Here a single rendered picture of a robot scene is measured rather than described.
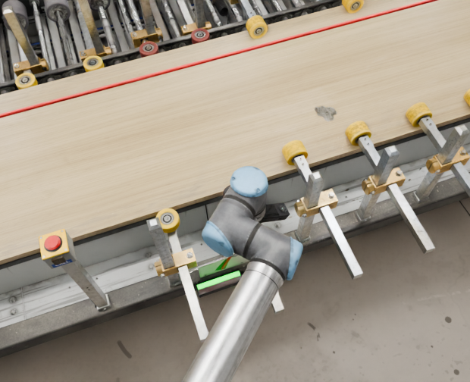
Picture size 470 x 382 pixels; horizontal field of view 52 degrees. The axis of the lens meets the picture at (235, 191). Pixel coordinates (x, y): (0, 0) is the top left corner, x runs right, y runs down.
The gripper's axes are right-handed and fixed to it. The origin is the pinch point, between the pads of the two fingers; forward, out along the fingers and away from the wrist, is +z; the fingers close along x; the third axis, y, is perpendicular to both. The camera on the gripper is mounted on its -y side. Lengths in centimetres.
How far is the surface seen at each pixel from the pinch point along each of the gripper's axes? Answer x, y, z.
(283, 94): -59, -34, 11
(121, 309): -4, 48, 32
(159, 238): -6.1, 27.4, -8.4
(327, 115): -43, -46, 10
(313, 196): -6.0, -21.8, -3.2
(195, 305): 8.9, 23.4, 15.3
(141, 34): -116, 10, 14
